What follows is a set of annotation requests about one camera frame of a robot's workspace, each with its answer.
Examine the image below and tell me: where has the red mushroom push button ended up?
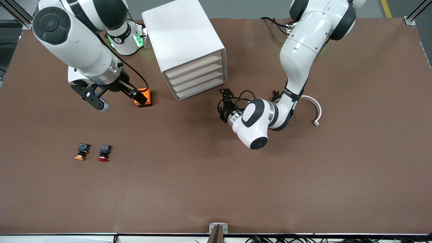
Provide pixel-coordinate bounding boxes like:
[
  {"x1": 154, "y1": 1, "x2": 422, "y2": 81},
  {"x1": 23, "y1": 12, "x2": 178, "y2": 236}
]
[{"x1": 98, "y1": 144, "x2": 112, "y2": 162}]

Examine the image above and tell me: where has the yellow mushroom push button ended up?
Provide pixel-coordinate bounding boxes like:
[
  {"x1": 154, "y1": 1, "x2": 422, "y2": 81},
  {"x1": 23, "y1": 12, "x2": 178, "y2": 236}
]
[{"x1": 74, "y1": 143, "x2": 90, "y2": 161}]

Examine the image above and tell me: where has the brown table cover mat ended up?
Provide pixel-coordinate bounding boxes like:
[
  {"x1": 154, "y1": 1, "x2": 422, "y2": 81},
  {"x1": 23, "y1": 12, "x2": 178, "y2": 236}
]
[{"x1": 0, "y1": 17, "x2": 432, "y2": 235}]

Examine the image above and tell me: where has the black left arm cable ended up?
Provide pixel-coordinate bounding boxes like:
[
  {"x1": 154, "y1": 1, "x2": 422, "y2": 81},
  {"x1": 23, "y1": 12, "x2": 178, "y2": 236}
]
[{"x1": 231, "y1": 89, "x2": 257, "y2": 110}]

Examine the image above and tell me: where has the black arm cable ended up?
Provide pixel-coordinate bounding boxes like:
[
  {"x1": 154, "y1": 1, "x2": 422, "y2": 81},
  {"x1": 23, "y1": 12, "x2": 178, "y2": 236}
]
[
  {"x1": 96, "y1": 32, "x2": 150, "y2": 92},
  {"x1": 231, "y1": 89, "x2": 257, "y2": 110}
]

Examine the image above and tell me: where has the orange button enclosure box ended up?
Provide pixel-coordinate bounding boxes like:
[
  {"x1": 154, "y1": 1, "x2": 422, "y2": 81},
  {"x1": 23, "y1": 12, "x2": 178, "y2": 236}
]
[{"x1": 134, "y1": 87, "x2": 153, "y2": 108}]

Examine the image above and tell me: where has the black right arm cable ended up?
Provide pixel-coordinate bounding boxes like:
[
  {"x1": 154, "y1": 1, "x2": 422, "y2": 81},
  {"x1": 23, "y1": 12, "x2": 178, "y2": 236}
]
[{"x1": 96, "y1": 32, "x2": 150, "y2": 92}]

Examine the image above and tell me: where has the black base cable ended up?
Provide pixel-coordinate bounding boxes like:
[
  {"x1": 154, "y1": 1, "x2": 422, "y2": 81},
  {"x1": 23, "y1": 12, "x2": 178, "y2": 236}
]
[{"x1": 260, "y1": 16, "x2": 293, "y2": 36}]

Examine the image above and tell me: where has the white curved plastic bracket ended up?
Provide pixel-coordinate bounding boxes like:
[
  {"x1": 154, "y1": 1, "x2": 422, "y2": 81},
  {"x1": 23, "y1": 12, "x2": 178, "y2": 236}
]
[{"x1": 300, "y1": 96, "x2": 322, "y2": 127}]

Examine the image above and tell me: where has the aluminium frame post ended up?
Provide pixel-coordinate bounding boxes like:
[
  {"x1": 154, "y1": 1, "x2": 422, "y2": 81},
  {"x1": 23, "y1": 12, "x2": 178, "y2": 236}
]
[
  {"x1": 404, "y1": 0, "x2": 432, "y2": 26},
  {"x1": 0, "y1": 0, "x2": 37, "y2": 30}
]

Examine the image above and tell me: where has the black cable bundle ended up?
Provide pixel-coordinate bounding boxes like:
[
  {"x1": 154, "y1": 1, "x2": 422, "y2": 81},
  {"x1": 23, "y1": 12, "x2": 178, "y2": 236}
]
[{"x1": 194, "y1": 235, "x2": 432, "y2": 243}]

